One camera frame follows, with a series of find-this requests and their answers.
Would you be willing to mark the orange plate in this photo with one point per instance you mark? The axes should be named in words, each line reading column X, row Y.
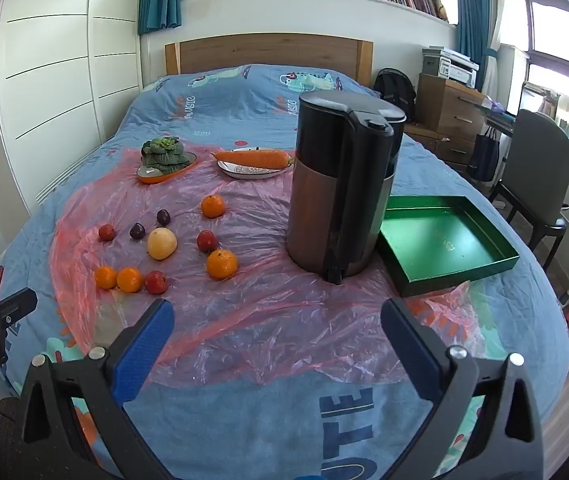
column 152, row 176

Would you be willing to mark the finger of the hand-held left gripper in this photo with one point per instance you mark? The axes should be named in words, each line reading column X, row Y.
column 12, row 312

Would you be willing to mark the wooden headboard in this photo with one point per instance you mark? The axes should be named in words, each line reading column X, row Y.
column 264, row 52

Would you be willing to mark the green tray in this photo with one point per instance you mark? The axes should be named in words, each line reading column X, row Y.
column 439, row 245

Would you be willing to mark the tall wooden drawer chest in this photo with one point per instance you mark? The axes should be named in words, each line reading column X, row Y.
column 447, row 105

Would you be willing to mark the yellow pear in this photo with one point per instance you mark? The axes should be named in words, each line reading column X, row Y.
column 162, row 243

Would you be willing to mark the purple packet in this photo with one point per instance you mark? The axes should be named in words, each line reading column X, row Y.
column 493, row 106

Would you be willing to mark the bay window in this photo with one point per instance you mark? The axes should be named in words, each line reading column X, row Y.
column 554, row 25

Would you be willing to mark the white printer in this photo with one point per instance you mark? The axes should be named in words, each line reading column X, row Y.
column 452, row 67

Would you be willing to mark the white plate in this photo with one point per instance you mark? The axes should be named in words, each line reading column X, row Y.
column 249, row 172

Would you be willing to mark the white wardrobe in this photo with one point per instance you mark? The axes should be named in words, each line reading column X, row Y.
column 54, row 85

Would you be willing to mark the green leafy vegetable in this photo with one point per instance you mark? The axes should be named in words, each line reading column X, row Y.
column 164, row 157

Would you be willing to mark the dark plum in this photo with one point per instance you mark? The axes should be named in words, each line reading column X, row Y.
column 137, row 231
column 163, row 217

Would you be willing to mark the dark tote bag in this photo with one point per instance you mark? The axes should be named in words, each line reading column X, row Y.
column 482, row 155

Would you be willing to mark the red apple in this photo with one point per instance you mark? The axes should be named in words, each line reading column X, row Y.
column 207, row 241
column 107, row 232
column 156, row 282

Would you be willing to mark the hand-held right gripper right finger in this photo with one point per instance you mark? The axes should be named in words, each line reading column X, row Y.
column 409, row 350

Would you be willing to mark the black backpack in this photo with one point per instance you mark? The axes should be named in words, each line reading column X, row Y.
column 394, row 90

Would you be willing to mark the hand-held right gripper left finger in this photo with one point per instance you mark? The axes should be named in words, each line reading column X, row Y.
column 144, row 355

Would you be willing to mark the orange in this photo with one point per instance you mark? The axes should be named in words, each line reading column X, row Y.
column 213, row 206
column 222, row 264
column 130, row 280
column 106, row 277

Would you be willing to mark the pink plastic sheet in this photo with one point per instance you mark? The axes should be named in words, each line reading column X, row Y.
column 264, row 320

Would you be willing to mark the carrot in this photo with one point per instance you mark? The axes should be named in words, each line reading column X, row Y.
column 254, row 158

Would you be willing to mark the grey chair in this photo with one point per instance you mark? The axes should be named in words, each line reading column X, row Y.
column 534, row 160

